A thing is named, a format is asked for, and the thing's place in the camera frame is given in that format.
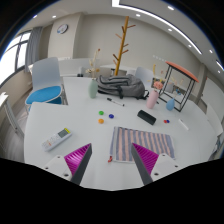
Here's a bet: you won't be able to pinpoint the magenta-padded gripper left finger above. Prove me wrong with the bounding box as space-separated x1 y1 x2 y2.
43 143 93 186

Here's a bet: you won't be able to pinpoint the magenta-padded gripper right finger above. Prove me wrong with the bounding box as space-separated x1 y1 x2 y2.
130 142 181 186

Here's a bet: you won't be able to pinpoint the striped towel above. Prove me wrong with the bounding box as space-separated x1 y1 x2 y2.
107 125 176 164

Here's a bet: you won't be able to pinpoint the white remote control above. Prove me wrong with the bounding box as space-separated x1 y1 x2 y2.
41 127 73 153

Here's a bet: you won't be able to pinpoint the black oblong case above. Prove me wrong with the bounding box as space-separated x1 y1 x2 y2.
136 109 157 126

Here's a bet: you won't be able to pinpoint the blue vase with stems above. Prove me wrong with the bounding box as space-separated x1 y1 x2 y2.
165 78 183 112

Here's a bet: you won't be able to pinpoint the pink vase with flowers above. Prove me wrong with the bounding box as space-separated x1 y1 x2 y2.
145 64 168 110

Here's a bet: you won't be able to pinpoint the black marker pen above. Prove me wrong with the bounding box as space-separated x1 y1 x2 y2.
106 97 126 108

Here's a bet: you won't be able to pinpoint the green vase with dried flowers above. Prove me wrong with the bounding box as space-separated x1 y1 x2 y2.
85 48 102 100

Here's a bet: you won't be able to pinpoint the white chair with blue cushion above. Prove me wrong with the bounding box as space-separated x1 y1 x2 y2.
25 56 66 113

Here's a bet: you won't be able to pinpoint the grey backpack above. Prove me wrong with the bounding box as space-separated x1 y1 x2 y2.
96 73 150 101

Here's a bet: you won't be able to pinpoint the plain white chair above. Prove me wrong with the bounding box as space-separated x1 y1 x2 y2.
134 66 155 85

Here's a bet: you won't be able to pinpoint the black-framed orange-top side table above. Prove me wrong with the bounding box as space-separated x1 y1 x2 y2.
158 60 200 113

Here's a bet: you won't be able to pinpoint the wooden coat rack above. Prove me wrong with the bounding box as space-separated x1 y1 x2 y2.
111 15 137 77

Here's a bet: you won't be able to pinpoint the grey curtain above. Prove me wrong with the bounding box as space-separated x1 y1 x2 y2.
24 26 44 74

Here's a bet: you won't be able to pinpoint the window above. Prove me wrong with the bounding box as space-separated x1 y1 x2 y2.
0 29 33 88

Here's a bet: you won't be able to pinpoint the ceiling light strip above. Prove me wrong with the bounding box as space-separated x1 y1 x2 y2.
111 0 203 55

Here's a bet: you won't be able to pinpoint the round ceiling spotlights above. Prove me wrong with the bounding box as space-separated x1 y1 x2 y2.
32 2 224 72

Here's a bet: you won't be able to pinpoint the round wall clock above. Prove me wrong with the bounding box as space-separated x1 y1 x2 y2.
56 23 69 35

